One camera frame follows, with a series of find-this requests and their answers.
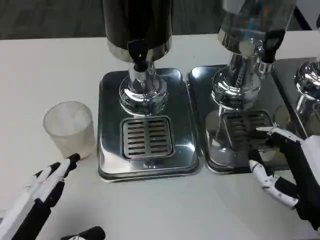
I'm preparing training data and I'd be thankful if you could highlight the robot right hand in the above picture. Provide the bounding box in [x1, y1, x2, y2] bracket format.
[248, 122, 320, 232]

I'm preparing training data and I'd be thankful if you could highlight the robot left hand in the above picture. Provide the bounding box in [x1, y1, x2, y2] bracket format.
[0, 153, 106, 240]

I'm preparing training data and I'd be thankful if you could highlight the clear ribbed glass cup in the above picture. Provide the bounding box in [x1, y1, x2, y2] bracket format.
[42, 100, 97, 160]

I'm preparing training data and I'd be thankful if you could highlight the slotted steel tray grid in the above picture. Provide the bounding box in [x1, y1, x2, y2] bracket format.
[222, 110, 274, 151]
[120, 115, 176, 160]

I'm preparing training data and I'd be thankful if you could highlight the steel drip tray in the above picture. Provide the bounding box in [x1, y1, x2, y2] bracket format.
[188, 65, 309, 175]
[272, 57, 320, 138]
[97, 67, 201, 182]

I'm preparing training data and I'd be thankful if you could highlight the chrome dispenser stand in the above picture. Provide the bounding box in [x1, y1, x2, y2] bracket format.
[294, 60, 320, 119]

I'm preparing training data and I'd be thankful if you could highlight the black tap lever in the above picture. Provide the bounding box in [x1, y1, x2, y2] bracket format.
[259, 29, 286, 74]
[127, 38, 151, 73]

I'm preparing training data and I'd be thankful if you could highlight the clear drink dispenser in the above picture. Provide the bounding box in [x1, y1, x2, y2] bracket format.
[211, 0, 297, 111]

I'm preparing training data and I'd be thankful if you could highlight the dark drink dispenser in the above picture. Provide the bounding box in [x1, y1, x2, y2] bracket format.
[101, 0, 174, 118]

